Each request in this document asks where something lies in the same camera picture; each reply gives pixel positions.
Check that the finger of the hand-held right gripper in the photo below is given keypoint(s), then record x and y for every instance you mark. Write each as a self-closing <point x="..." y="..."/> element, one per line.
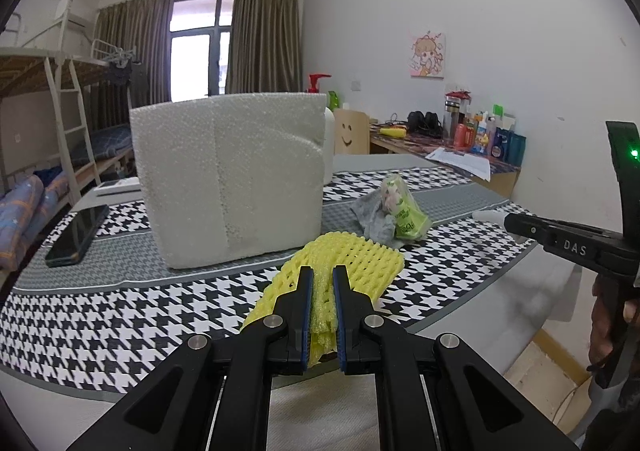
<point x="525" y="226"/>

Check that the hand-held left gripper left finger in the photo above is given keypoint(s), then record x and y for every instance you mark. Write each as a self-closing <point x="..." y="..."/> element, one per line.
<point x="295" y="316"/>

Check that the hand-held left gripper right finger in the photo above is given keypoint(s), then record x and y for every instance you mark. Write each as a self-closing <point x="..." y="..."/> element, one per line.
<point x="350" y="321"/>

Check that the yellow foam fruit net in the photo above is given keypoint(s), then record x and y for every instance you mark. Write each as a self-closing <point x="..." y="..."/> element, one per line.
<point x="350" y="256"/>

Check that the white foam box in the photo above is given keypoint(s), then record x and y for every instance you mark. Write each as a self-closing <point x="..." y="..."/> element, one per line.
<point x="225" y="171"/>

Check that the person's right hand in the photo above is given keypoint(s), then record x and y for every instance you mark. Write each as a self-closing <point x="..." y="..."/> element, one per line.
<point x="605" y="321"/>

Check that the wooden desk with patterned cover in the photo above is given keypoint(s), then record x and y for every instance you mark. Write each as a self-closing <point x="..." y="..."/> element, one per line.
<point x="505" y="181"/>

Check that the cluster of toiletry bottles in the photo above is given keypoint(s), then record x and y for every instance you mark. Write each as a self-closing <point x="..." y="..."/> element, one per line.
<point x="500" y="143"/>

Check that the printed paper sheets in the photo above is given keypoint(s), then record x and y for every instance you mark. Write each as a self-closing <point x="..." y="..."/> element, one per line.
<point x="460" y="161"/>

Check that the green plastic bag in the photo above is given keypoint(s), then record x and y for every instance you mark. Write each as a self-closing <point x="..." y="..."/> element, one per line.
<point x="407" y="223"/>

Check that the steel thermos flask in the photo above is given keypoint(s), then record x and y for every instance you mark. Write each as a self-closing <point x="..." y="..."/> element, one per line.
<point x="450" y="121"/>

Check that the black shoes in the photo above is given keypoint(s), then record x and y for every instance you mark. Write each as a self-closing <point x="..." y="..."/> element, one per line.
<point x="425" y="122"/>

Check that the houndstooth tablecloth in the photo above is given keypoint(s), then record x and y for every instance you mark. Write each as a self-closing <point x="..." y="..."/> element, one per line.
<point x="150" y="311"/>

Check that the red white packet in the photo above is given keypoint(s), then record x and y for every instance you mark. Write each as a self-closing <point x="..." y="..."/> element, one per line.
<point x="459" y="95"/>

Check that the yellow bottle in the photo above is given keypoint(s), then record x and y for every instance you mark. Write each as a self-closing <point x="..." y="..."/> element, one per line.
<point x="392" y="132"/>

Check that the white red pump bottle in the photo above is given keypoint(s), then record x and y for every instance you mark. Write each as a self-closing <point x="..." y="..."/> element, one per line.
<point x="329" y="146"/>

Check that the wooden smiley face chair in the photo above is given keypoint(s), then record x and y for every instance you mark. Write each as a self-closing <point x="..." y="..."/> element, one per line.
<point x="350" y="131"/>

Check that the white remote control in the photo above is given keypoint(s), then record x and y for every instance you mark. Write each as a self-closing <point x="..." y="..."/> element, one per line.
<point x="117" y="187"/>

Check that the black smartphone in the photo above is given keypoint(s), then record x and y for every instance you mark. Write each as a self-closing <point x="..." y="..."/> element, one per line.
<point x="75" y="236"/>

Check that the bunk bed with blue mattress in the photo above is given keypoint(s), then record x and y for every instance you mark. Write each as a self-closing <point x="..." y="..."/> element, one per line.
<point x="107" y="138"/>

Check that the glass balcony door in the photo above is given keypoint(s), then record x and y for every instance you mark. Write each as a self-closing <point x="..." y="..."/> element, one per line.
<point x="195" y="66"/>

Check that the brown curtain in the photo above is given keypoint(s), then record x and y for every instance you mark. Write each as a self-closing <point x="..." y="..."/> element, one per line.
<point x="145" y="56"/>
<point x="265" y="41"/>

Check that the blue checked quilt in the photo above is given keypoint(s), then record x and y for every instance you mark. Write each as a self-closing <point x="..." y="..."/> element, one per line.
<point x="25" y="211"/>

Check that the dark hanging clothes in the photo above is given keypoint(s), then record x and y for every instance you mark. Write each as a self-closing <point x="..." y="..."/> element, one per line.
<point x="120" y="73"/>

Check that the white metal bunk bed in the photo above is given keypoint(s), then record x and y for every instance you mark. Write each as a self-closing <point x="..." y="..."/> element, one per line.
<point x="30" y="66"/>

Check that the white air conditioner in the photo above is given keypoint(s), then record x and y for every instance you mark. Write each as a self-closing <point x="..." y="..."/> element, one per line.
<point x="62" y="11"/>

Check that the cartoon wall poster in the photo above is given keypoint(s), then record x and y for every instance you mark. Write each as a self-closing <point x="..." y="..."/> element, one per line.
<point x="427" y="56"/>

